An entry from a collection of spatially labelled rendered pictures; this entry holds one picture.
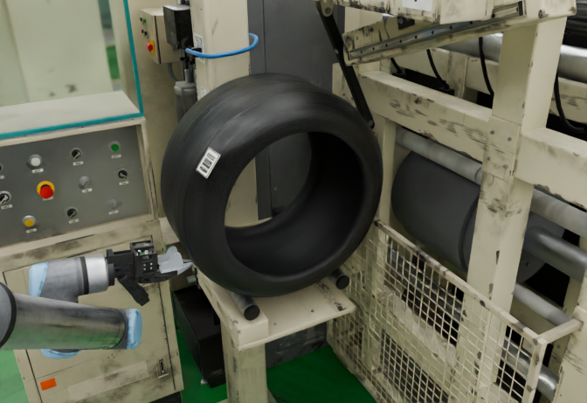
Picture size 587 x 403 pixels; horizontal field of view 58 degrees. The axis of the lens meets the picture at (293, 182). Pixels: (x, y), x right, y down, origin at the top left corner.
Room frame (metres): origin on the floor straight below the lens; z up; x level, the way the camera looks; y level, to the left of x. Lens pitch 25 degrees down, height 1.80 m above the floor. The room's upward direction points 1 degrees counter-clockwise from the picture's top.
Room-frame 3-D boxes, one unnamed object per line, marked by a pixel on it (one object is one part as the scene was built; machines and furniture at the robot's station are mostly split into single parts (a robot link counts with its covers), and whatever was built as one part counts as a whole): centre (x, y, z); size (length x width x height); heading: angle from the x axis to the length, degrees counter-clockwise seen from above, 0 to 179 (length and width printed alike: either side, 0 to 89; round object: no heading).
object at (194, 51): (1.55, 0.20, 1.51); 0.19 x 0.19 x 0.06; 27
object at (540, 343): (1.27, -0.33, 0.65); 0.90 x 0.02 x 0.70; 27
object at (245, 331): (1.27, 0.19, 0.83); 0.36 x 0.09 x 0.06; 27
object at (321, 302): (1.33, 0.07, 0.80); 0.37 x 0.36 x 0.02; 117
